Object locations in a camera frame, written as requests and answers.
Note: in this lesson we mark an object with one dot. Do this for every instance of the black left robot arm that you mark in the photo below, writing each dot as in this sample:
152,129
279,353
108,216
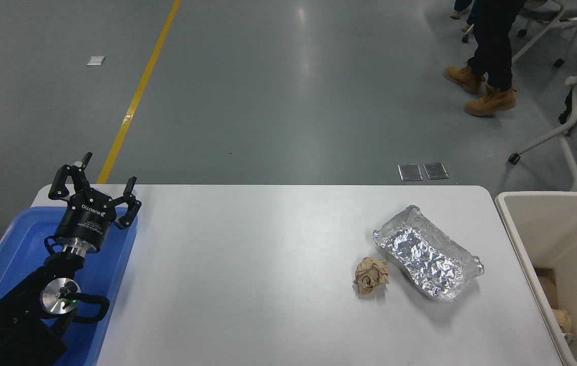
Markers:
14,315

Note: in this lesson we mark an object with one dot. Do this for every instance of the grey chair with white frame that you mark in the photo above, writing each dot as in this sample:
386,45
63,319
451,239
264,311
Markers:
552,10

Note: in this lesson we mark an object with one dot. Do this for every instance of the blue plastic tray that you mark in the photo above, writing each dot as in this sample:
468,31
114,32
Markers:
14,244

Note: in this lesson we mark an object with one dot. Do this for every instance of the silver floor plate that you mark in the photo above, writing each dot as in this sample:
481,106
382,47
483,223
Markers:
410,172
436,171

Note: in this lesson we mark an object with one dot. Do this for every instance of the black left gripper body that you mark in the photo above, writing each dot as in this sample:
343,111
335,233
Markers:
88,221

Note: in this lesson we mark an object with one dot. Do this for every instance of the crumpled tan paper ball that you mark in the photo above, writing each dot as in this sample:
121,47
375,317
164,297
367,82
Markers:
563,320
370,275

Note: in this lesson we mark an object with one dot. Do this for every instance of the brown cardboard piece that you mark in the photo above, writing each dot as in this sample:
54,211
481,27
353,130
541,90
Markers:
547,287

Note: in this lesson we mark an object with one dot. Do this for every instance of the large pale bin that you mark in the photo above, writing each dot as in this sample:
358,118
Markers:
563,229

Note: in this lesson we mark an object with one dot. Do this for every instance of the rectangular foil tray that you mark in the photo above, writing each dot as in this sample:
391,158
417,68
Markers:
420,254

